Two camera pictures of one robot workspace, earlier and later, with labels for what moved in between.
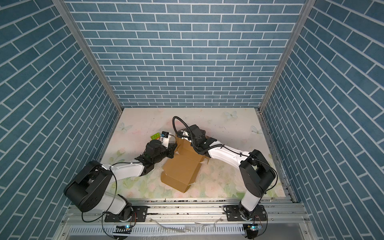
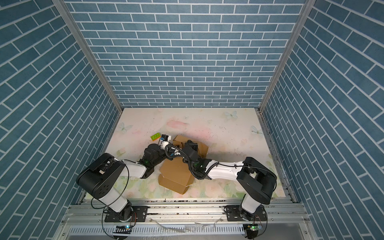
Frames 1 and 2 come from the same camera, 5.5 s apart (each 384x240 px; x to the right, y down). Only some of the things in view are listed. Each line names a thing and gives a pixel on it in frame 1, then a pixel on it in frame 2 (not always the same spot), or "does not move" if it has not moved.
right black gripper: [203, 132] -> [190, 144]
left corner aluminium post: [74, 27] does not move
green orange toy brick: [156, 136] does not move
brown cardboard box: [181, 170] does not move
